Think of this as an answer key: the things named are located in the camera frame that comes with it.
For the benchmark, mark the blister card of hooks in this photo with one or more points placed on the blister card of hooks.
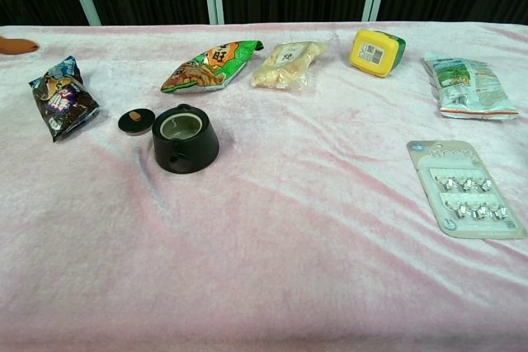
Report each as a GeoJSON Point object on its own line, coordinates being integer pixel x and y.
{"type": "Point", "coordinates": [466, 191]}

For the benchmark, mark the green orange snack bag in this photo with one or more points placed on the green orange snack bag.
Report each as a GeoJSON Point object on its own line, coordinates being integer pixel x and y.
{"type": "Point", "coordinates": [206, 67]}

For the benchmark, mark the clear bag of pale snacks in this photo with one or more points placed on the clear bag of pale snacks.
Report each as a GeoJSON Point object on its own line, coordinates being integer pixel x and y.
{"type": "Point", "coordinates": [284, 65]}

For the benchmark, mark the dark blue snack bag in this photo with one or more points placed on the dark blue snack bag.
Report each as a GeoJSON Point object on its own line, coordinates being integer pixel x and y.
{"type": "Point", "coordinates": [62, 100]}

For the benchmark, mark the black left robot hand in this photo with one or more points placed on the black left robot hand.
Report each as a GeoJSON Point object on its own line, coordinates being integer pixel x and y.
{"type": "Point", "coordinates": [16, 46]}

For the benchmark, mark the pink plush table cloth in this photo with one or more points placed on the pink plush table cloth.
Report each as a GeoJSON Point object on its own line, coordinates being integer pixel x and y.
{"type": "Point", "coordinates": [288, 224]}

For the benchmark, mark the white green snack bag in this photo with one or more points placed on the white green snack bag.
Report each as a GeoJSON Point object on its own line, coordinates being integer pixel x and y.
{"type": "Point", "coordinates": [470, 88]}

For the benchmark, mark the black teapot body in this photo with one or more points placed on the black teapot body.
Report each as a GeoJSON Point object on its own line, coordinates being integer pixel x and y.
{"type": "Point", "coordinates": [185, 150]}

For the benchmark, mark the black teapot lid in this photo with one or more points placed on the black teapot lid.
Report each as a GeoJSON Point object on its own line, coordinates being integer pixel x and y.
{"type": "Point", "coordinates": [136, 121]}

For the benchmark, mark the yellow green plastic box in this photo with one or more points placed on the yellow green plastic box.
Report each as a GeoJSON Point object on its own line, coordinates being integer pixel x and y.
{"type": "Point", "coordinates": [373, 53]}

